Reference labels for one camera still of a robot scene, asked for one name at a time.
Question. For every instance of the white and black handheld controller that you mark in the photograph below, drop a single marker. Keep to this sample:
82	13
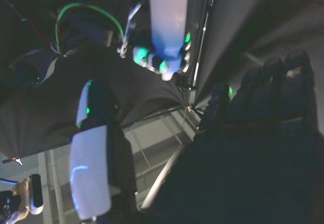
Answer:
36	193

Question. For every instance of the person's hand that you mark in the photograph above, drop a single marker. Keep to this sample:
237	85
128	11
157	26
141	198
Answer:
22	187

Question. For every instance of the blue translucent water bottle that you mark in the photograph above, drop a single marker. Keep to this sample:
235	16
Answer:
168	18

